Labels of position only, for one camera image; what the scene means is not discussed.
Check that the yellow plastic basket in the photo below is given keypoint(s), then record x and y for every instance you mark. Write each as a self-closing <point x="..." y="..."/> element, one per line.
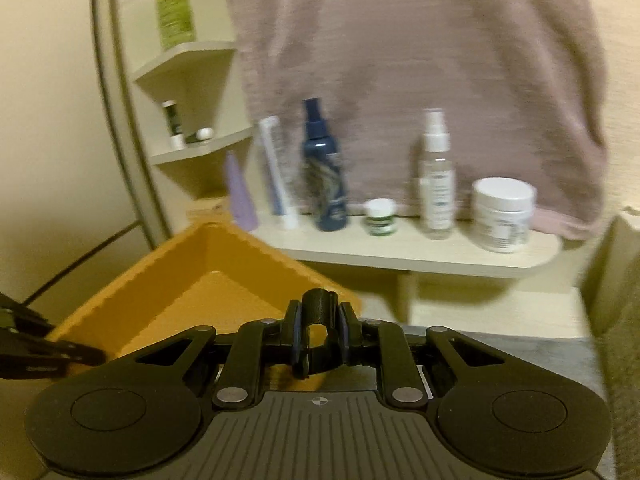
<point x="175" y="285"/>

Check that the grey plaid pillow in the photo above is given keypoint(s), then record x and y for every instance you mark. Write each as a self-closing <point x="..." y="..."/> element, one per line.
<point x="625" y="385"/>

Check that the pink hanging towel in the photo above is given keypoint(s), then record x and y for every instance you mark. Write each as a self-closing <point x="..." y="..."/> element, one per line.
<point x="425" y="60"/>

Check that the dark blue spray bottle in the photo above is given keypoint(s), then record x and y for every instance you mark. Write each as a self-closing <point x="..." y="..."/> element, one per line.
<point x="324" y="180"/>

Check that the white blue standing tube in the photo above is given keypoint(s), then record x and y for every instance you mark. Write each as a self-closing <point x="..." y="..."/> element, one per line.
<point x="277" y="175"/>

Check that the white quilted pillow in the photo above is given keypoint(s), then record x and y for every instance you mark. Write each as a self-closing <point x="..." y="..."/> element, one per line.
<point x="631" y="260"/>

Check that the small white-capped lying tube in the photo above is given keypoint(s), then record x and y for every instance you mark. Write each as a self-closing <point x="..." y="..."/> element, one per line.
<point x="202" y="134"/>

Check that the green liquid bottle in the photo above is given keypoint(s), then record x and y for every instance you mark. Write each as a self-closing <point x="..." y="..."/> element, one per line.
<point x="176" y="10"/>

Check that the small black white tube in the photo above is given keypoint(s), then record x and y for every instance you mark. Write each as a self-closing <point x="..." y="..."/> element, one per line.
<point x="172" y="120"/>

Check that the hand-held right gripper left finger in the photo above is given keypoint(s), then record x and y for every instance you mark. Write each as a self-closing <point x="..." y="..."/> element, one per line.
<point x="298" y="334"/>

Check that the small green jar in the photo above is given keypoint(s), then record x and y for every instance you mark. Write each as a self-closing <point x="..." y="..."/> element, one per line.
<point x="381" y="217"/>

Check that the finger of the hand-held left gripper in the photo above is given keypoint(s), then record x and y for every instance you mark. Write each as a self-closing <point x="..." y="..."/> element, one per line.
<point x="50" y="357"/>
<point x="20" y="317"/>

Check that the grey fluffy mat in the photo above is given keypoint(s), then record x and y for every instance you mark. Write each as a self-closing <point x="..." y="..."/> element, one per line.
<point x="525" y="360"/>

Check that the white cream jar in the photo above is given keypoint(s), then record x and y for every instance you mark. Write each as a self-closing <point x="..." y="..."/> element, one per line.
<point x="504" y="215"/>

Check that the lavender cone tube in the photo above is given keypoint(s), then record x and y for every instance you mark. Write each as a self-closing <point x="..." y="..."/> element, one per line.
<point x="241" y="195"/>

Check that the clear spray bottle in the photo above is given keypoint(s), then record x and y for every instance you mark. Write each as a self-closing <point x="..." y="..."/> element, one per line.
<point x="437" y="185"/>

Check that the beige corner shelf unit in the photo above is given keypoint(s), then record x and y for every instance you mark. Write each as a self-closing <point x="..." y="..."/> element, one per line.
<point x="425" y="255"/>

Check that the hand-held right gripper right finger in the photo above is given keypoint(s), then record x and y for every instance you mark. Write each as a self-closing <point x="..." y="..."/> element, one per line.
<point x="346" y="334"/>

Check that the small cardboard box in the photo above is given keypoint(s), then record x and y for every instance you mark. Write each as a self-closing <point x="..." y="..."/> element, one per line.
<point x="210" y="210"/>

